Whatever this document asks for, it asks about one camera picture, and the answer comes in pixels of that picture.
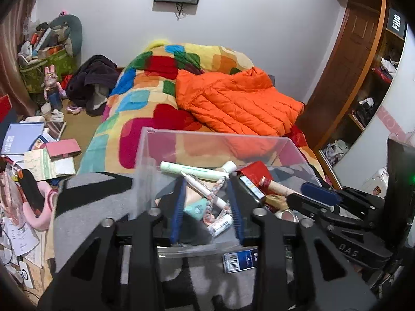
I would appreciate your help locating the dark purple clothing pile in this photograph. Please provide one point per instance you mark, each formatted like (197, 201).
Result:
(91, 85)

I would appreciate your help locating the green glass bottle white cap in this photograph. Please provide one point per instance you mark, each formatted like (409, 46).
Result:
(252, 188)

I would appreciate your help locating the blue barcode card box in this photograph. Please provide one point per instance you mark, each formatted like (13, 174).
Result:
(240, 261)

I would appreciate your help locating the white green ointment tube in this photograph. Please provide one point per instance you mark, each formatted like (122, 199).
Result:
(220, 225)

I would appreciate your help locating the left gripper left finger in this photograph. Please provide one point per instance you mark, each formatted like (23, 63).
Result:
(117, 267)

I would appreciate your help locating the red envelope packet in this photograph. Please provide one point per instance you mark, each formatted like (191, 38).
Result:
(255, 172)

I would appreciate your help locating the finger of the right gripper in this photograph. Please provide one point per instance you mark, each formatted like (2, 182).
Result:
(308, 208)
(347, 195)

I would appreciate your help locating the teal plastic case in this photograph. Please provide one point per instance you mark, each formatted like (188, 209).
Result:
(197, 209)

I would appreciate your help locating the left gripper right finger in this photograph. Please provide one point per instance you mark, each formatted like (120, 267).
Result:
(298, 267)

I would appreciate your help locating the brown wooden wardrobe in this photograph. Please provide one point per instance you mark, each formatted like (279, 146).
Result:
(355, 79)

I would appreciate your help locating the pale green long tube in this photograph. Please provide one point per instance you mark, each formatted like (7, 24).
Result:
(201, 173)

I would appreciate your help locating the blue white booklet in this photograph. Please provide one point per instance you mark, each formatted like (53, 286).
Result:
(20, 137)

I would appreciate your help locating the wooden stamp block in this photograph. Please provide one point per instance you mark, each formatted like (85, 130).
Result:
(276, 202)

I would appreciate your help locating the colourful patchwork blanket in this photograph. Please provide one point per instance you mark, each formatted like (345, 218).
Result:
(145, 96)

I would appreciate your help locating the rabbit figurine doll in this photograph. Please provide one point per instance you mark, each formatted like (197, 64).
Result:
(53, 91)

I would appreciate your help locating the green storage basket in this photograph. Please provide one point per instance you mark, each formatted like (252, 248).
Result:
(33, 74)

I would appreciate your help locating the orange puffer jacket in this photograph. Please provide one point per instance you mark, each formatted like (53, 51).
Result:
(246, 102)

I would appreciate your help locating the beige cosmetic tube white cap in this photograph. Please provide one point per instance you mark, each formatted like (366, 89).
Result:
(192, 195)

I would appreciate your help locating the striped pink curtain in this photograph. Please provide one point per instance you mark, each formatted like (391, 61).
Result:
(14, 13)

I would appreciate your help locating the red flat box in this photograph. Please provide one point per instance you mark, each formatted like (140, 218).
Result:
(5, 107)

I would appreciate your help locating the grey green neck pillow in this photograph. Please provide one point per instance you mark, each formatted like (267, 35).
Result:
(68, 28)

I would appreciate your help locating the grey black fleece blanket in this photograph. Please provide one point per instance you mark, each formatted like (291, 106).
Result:
(117, 268)

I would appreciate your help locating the white pen gold tip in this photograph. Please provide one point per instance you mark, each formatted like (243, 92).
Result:
(209, 193)

